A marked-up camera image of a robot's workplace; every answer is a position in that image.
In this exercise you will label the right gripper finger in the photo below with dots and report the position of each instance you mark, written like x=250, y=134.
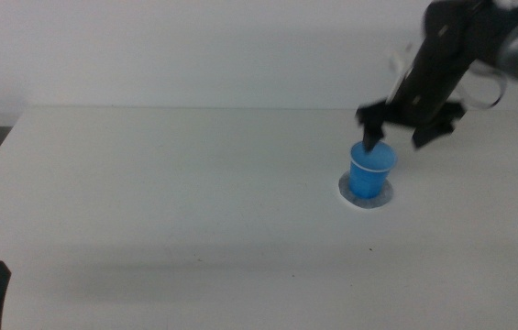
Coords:
x=372, y=135
x=430, y=133

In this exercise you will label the blue plastic cup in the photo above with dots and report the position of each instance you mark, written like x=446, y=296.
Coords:
x=368, y=176

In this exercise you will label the round grey cup mat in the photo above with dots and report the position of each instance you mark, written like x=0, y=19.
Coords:
x=368, y=203

